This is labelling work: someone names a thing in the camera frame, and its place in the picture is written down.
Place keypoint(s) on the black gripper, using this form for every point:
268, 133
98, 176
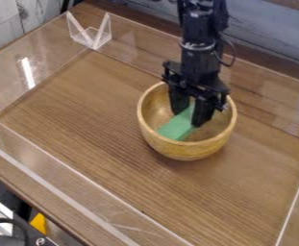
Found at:
193, 78

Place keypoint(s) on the green rectangular block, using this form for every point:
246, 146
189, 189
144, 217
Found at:
178, 128

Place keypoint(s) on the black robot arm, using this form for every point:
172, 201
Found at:
204, 20

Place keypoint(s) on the brown wooden bowl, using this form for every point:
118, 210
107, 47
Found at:
205, 141

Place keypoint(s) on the clear acrylic corner bracket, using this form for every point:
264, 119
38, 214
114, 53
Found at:
93, 38

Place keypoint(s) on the clear acrylic tray wall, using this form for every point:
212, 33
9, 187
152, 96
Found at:
78, 204

